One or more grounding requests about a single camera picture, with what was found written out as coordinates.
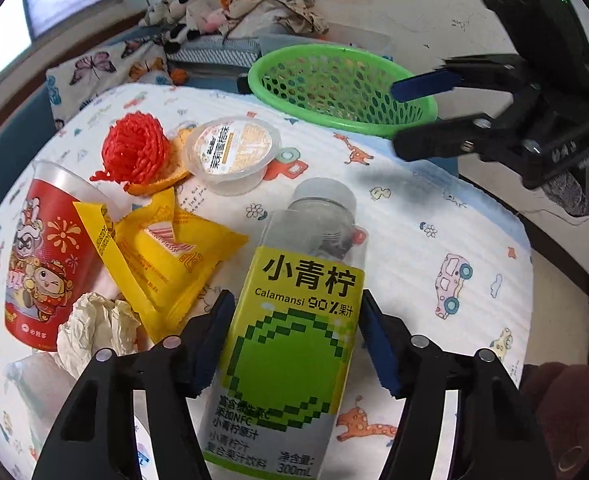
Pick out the window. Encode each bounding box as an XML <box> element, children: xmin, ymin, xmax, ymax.
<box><xmin>21</xmin><ymin>0</ymin><xmax>111</xmax><ymax>43</ymax></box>

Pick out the pile of beige clothes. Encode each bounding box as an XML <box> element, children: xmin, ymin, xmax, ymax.
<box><xmin>224</xmin><ymin>0</ymin><xmax>331</xmax><ymax>42</ymax></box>

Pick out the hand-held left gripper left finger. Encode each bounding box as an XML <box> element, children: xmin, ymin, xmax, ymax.
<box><xmin>32</xmin><ymin>290</ymin><xmax>238</xmax><ymax>480</ymax></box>

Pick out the orange peel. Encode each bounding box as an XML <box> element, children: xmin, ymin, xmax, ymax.
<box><xmin>127</xmin><ymin>130</ymin><xmax>195</xmax><ymax>197</ymax></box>

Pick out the green label juice bottle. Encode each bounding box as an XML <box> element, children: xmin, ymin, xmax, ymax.
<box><xmin>197</xmin><ymin>177</ymin><xmax>366</xmax><ymax>478</ymax></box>

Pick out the blue sofa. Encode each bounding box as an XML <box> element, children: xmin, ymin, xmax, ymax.
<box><xmin>0</xmin><ymin>25</ymin><xmax>255</xmax><ymax>191</ymax></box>

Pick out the black and white plush toy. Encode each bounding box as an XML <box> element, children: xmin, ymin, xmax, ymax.
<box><xmin>166</xmin><ymin>0</ymin><xmax>201</xmax><ymax>53</ymax></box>

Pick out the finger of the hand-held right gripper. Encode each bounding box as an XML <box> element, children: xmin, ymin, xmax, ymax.
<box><xmin>390</xmin><ymin>52</ymin><xmax>527</xmax><ymax>101</ymax></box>
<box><xmin>391</xmin><ymin>113</ymin><xmax>506</xmax><ymax>162</ymax></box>

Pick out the person's dark red clothing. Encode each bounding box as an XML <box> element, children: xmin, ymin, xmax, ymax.
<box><xmin>518</xmin><ymin>357</ymin><xmax>589</xmax><ymax>480</ymax></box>

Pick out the red foam fruit net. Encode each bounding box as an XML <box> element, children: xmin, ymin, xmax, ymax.
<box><xmin>90</xmin><ymin>112</ymin><xmax>171</xmax><ymax>191</ymax></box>

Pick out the orange fox plush toy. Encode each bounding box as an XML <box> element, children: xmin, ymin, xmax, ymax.
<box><xmin>219</xmin><ymin>0</ymin><xmax>258</xmax><ymax>20</ymax></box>

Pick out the green plastic mesh basket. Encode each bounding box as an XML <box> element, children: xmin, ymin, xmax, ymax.
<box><xmin>248</xmin><ymin>42</ymin><xmax>439</xmax><ymax>140</ymax></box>

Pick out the yellow stick sachet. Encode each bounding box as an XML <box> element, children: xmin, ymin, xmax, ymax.
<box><xmin>72</xmin><ymin>201</ymin><xmax>170</xmax><ymax>346</ymax></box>

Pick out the cartoon print white cloth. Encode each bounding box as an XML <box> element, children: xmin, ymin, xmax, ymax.
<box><xmin>0</xmin><ymin>82</ymin><xmax>534</xmax><ymax>480</ymax></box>

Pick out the red cartoon paper cup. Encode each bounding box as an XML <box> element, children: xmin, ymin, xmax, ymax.
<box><xmin>3</xmin><ymin>160</ymin><xmax>108</xmax><ymax>352</ymax></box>

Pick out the crumpled white tissue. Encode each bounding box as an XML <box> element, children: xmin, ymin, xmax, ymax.
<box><xmin>56</xmin><ymin>292</ymin><xmax>142</xmax><ymax>378</ymax></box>

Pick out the pink plush toy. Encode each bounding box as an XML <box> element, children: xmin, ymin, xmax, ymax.
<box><xmin>199</xmin><ymin>9</ymin><xmax>228</xmax><ymax>36</ymax></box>

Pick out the person's right hand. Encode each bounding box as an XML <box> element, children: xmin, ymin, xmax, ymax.
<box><xmin>541</xmin><ymin>160</ymin><xmax>589</xmax><ymax>217</ymax></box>

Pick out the large butterfly print pillow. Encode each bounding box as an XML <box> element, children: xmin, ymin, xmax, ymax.
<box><xmin>46</xmin><ymin>40</ymin><xmax>171</xmax><ymax>128</ymax></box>

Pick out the grey plush toy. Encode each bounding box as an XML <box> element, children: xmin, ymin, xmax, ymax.
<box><xmin>142</xmin><ymin>0</ymin><xmax>171</xmax><ymax>28</ymax></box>

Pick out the black white woven bag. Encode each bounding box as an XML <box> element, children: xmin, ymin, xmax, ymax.
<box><xmin>167</xmin><ymin>35</ymin><xmax>266</xmax><ymax>70</ymax></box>

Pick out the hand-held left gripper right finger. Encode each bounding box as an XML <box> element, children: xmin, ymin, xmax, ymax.
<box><xmin>359</xmin><ymin>289</ymin><xmax>557</xmax><ymax>480</ymax></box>

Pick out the clear pudding cup orange lid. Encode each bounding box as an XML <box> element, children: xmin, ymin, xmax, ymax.
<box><xmin>185</xmin><ymin>116</ymin><xmax>282</xmax><ymax>197</ymax></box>

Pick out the yellow snack packet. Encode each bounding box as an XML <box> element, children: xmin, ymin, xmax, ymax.
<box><xmin>112</xmin><ymin>191</ymin><xmax>250</xmax><ymax>343</ymax></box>

